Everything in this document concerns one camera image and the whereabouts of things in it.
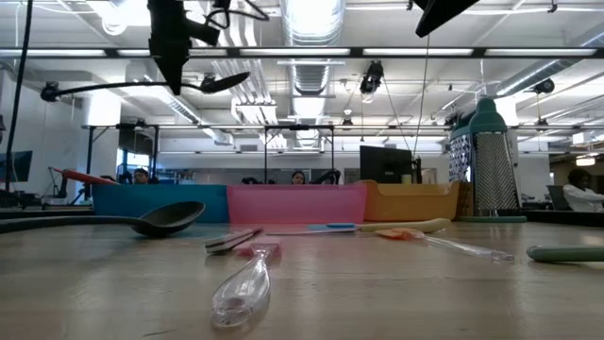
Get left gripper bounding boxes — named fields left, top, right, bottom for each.
left=147, top=0, right=191, bottom=96

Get clear spoon orange handle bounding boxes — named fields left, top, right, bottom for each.
left=375, top=228, right=515, bottom=264

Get black monitor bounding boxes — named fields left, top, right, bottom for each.
left=359, top=144, right=414, bottom=185

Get silver ventilation duct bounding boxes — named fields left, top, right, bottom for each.
left=281, top=0, right=346, bottom=148

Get pink plastic bin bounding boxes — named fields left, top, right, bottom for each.
left=226, top=183, right=368, bottom=226

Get thick black hanging cable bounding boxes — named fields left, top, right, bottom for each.
left=3, top=0, right=35, bottom=193

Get orange plastic bin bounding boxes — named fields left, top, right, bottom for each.
left=356, top=178, right=461, bottom=223

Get green handled utensil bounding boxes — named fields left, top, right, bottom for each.
left=526, top=245, right=604, bottom=264

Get blue silicone spatula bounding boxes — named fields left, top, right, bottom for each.
left=309, top=222, right=361, bottom=234

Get office chair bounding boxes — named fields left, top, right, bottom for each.
left=545, top=184, right=573, bottom=212

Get black frame rail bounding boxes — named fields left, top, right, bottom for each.
left=521, top=209, right=604, bottom=229
left=0, top=205, right=94, bottom=220

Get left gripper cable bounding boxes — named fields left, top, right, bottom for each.
left=205, top=0, right=271, bottom=30

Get black ceiling track light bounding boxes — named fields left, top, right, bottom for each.
left=361, top=59, right=385, bottom=95
left=199, top=73, right=219, bottom=94
left=532, top=77, right=557, bottom=95
left=40, top=80, right=62, bottom=103

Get brown perforated box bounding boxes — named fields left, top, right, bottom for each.
left=457, top=180, right=476, bottom=219

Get red spatula wooden handle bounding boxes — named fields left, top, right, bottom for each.
left=50, top=166, right=120, bottom=187

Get black frame beam with lights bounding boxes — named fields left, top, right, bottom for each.
left=0, top=45, right=604, bottom=60

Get black frame stand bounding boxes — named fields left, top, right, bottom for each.
left=262, top=124, right=336, bottom=186
left=80, top=123, right=162, bottom=205

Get teal handled box grater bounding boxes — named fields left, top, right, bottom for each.
left=448, top=96, right=529, bottom=224

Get black plastic spoon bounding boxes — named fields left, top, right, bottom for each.
left=0, top=201, right=207, bottom=239
left=44, top=70, right=252, bottom=103

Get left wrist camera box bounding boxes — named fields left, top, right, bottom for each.
left=187, top=17, right=223, bottom=47

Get small monitor blue screen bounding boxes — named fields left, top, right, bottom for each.
left=0, top=150, right=34, bottom=183

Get clear plastic spoon pink handle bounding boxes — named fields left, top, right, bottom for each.
left=210, top=236, right=283, bottom=331

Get thin hanging cable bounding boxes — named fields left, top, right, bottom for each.
left=412, top=33, right=430, bottom=158

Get blue plastic bin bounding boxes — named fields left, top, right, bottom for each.
left=90, top=182, right=230, bottom=225

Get pale yellow handled utensil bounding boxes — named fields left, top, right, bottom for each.
left=265, top=217, right=453, bottom=237

